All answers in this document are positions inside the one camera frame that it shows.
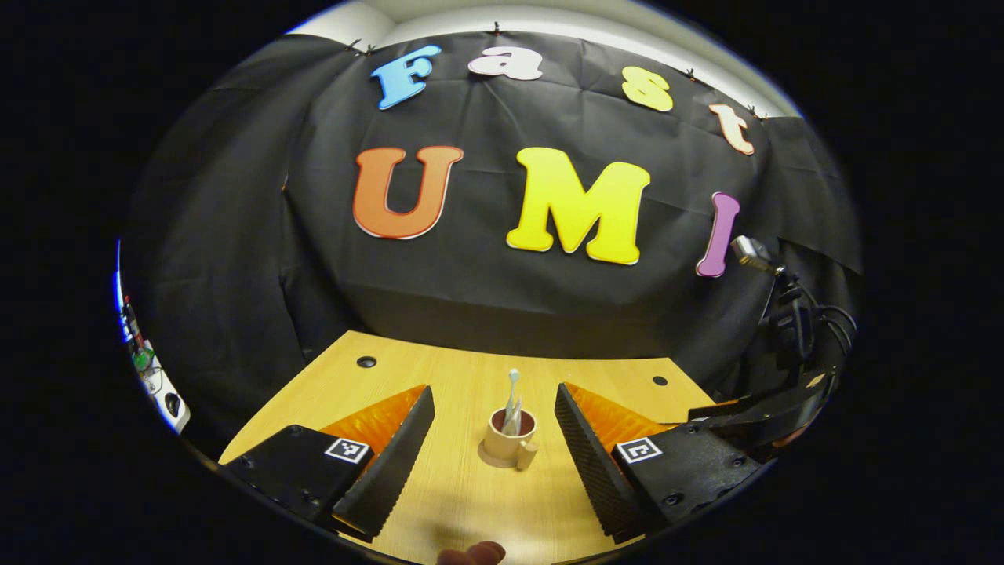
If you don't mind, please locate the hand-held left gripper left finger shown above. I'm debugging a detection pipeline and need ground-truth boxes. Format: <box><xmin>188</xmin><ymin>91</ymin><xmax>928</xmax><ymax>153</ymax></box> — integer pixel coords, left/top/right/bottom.
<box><xmin>220</xmin><ymin>385</ymin><xmax>436</xmax><ymax>542</ymax></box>

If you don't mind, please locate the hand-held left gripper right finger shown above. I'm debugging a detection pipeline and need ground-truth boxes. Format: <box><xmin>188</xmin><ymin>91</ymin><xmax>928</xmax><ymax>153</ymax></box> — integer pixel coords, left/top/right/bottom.
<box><xmin>555</xmin><ymin>382</ymin><xmax>766</xmax><ymax>544</ymax></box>

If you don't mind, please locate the beige cup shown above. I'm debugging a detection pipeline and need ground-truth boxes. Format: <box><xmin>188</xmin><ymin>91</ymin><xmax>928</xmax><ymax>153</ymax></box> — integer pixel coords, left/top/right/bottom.
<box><xmin>482</xmin><ymin>406</ymin><xmax>540</xmax><ymax>470</ymax></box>

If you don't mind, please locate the wooden desktop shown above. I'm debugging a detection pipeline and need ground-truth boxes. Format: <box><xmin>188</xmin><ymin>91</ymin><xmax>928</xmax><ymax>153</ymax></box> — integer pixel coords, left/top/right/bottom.
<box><xmin>220</xmin><ymin>330</ymin><xmax>718</xmax><ymax>564</ymax></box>

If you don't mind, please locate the black backdrop cloth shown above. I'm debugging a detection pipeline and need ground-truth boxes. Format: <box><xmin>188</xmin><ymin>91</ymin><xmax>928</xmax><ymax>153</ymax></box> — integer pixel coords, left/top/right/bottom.
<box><xmin>125</xmin><ymin>31</ymin><xmax>864</xmax><ymax>440</ymax></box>

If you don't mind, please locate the white electronic device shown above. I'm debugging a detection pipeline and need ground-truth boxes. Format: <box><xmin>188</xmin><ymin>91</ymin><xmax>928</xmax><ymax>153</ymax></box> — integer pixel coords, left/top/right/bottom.
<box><xmin>122</xmin><ymin>298</ymin><xmax>191</xmax><ymax>434</ymax></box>

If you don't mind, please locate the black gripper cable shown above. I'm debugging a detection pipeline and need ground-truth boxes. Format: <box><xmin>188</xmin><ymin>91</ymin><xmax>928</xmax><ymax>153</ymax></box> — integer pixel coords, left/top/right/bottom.
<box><xmin>812</xmin><ymin>303</ymin><xmax>859</xmax><ymax>371</ymax></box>

